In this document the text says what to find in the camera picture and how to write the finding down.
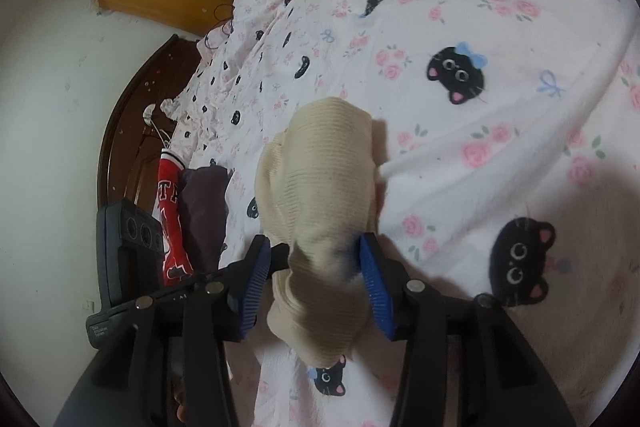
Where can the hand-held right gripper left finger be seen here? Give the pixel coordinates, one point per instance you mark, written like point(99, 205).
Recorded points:
point(252, 287)

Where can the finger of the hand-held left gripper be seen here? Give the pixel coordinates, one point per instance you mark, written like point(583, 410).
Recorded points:
point(280, 259)

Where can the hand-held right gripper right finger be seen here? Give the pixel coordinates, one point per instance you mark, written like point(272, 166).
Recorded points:
point(375, 282)

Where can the cream knit sweater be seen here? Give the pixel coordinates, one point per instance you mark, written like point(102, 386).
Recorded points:
point(320, 187)

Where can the red printed garment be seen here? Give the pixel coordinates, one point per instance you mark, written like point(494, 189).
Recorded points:
point(170, 217)

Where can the purple grey garment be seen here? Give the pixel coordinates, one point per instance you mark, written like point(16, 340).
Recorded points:
point(202, 212)

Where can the dark wooden headboard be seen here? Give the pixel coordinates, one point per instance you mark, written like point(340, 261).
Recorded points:
point(130, 132)

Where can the cat and rose print bedsheet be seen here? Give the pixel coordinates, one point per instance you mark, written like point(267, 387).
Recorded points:
point(500, 132)

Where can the white wall socket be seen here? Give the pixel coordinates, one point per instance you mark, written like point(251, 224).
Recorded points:
point(88, 305)

